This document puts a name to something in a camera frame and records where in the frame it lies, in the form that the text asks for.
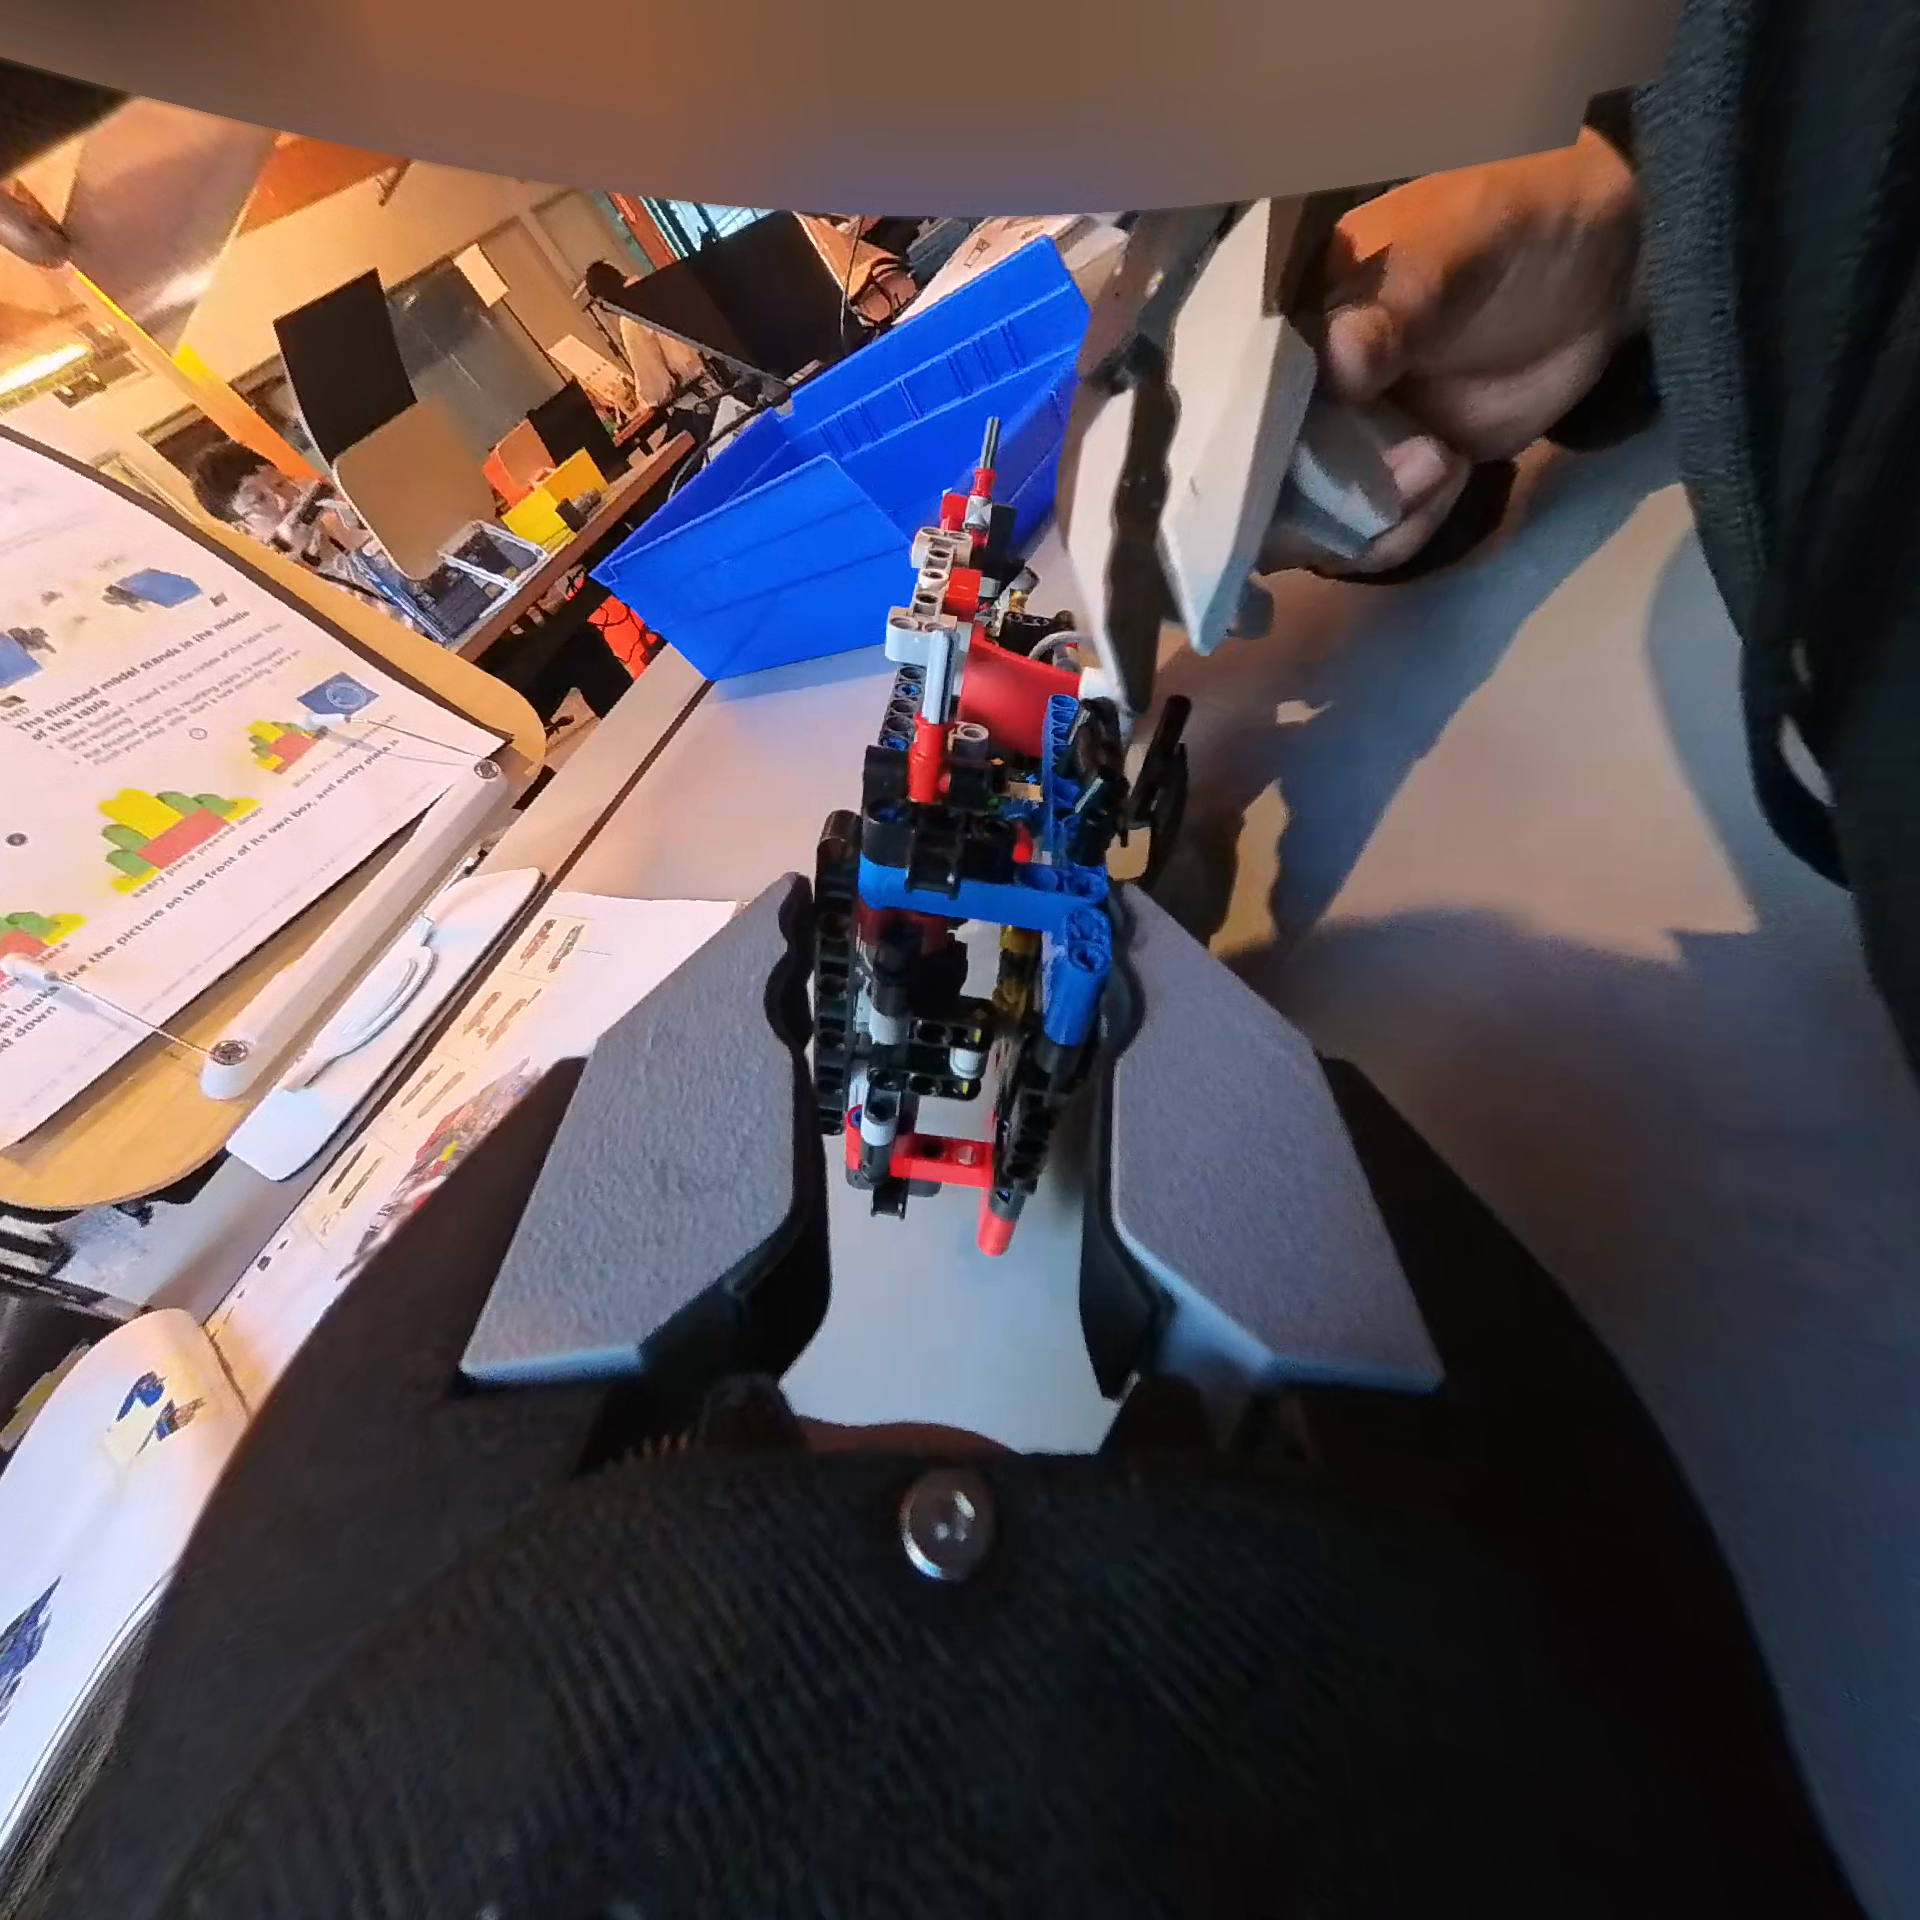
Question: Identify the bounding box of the open instruction booklet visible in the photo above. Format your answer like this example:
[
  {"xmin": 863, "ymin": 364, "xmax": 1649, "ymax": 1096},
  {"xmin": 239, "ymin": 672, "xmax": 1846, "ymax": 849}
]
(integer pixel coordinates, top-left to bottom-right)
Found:
[{"xmin": 0, "ymin": 891, "xmax": 748, "ymax": 1816}]

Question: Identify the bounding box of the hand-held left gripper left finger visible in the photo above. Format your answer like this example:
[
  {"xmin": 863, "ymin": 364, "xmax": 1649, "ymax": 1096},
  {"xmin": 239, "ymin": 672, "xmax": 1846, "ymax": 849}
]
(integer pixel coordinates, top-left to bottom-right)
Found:
[{"xmin": 458, "ymin": 873, "xmax": 837, "ymax": 1385}]

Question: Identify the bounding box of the toy brick car model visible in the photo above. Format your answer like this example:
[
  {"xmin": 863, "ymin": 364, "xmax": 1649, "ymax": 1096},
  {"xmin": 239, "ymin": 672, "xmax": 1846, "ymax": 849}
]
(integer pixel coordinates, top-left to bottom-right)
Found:
[{"xmin": 809, "ymin": 421, "xmax": 1193, "ymax": 1259}]

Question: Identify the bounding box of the wooden document board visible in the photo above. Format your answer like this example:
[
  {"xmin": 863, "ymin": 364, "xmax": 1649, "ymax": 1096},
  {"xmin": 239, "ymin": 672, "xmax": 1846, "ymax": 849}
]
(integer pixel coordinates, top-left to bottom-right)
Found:
[{"xmin": 0, "ymin": 421, "xmax": 549, "ymax": 1214}]

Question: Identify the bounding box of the white stand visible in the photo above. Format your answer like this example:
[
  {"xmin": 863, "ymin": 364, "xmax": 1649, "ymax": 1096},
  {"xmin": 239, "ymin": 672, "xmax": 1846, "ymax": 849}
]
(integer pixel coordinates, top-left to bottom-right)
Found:
[{"xmin": 198, "ymin": 772, "xmax": 549, "ymax": 1183}]

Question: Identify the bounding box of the yellow box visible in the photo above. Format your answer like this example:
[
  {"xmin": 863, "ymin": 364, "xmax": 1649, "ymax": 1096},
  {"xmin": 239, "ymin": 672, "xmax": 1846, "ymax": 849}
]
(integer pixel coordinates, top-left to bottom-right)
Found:
[{"xmin": 503, "ymin": 457, "xmax": 607, "ymax": 553}]

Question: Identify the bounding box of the black monitor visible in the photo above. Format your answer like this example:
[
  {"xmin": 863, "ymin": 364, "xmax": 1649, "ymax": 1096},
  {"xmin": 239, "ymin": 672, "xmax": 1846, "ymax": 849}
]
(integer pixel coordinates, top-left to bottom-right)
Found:
[{"xmin": 591, "ymin": 211, "xmax": 894, "ymax": 413}]

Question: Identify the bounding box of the person's right hand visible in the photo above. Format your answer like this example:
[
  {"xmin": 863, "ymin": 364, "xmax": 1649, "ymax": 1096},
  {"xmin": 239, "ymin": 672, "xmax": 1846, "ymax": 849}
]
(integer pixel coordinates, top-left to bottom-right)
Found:
[{"xmin": 1318, "ymin": 127, "xmax": 1663, "ymax": 584}]

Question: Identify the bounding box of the blue plastic bin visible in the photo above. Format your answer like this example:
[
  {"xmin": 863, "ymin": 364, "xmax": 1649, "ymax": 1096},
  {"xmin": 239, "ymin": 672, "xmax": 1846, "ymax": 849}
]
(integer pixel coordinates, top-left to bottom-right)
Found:
[{"xmin": 590, "ymin": 231, "xmax": 1097, "ymax": 683}]

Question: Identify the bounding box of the printed instruction sheet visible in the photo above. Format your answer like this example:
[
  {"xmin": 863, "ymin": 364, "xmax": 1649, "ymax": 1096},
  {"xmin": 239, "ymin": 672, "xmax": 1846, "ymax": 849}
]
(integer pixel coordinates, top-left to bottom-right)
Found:
[{"xmin": 0, "ymin": 435, "xmax": 508, "ymax": 1153}]

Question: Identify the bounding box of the monitor with silver stand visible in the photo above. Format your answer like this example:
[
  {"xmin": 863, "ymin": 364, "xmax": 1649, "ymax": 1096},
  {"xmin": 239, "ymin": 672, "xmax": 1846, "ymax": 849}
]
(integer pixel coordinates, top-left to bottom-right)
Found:
[{"xmin": 273, "ymin": 270, "xmax": 501, "ymax": 582}]

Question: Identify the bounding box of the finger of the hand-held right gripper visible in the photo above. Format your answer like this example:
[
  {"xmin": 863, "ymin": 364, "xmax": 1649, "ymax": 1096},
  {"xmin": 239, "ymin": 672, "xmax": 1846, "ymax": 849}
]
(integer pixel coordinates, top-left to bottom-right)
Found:
[
  {"xmin": 1054, "ymin": 380, "xmax": 1167, "ymax": 718},
  {"xmin": 1159, "ymin": 198, "xmax": 1326, "ymax": 656}
]

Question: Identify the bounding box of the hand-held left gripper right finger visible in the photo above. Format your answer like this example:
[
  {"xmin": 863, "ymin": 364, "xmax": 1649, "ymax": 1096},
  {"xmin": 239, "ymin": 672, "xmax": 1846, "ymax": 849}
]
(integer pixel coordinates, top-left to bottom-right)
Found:
[{"xmin": 1079, "ymin": 883, "xmax": 1448, "ymax": 1400}]

